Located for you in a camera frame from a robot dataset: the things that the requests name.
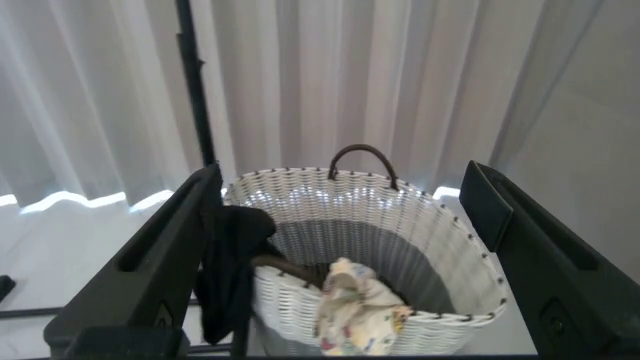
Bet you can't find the black clothes rack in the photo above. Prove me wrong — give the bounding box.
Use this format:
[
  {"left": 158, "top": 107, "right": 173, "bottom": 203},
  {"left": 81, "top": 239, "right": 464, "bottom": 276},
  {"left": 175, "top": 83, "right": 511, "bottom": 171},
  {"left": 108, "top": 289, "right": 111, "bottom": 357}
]
[{"left": 0, "top": 0, "right": 236, "bottom": 354}]

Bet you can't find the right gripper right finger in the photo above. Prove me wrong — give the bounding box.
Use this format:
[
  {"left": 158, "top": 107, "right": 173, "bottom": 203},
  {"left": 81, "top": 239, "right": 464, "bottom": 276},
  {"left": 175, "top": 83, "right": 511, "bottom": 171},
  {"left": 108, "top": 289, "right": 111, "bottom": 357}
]
[{"left": 458, "top": 159, "right": 640, "bottom": 357}]

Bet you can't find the black garment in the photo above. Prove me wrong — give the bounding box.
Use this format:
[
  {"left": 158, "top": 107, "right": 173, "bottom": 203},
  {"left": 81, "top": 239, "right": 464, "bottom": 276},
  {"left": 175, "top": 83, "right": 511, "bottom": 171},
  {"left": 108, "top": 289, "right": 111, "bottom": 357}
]
[{"left": 193, "top": 204, "right": 284, "bottom": 346}]

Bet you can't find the white laundry basket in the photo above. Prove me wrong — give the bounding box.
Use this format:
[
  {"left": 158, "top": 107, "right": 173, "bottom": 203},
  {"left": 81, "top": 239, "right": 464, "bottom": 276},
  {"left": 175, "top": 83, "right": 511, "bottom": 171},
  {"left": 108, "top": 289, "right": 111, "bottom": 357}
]
[{"left": 222, "top": 143, "right": 509, "bottom": 357}]

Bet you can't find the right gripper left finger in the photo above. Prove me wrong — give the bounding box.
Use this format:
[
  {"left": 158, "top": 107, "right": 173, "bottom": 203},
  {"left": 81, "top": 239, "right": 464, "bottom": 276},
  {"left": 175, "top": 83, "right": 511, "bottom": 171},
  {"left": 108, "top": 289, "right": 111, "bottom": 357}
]
[{"left": 43, "top": 162, "right": 224, "bottom": 357}]

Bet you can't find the cream printed garment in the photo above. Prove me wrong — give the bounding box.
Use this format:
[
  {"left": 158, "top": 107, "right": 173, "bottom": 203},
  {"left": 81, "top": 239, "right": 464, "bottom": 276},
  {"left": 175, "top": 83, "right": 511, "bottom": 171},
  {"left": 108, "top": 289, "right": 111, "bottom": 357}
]
[{"left": 313, "top": 257, "right": 415, "bottom": 357}]

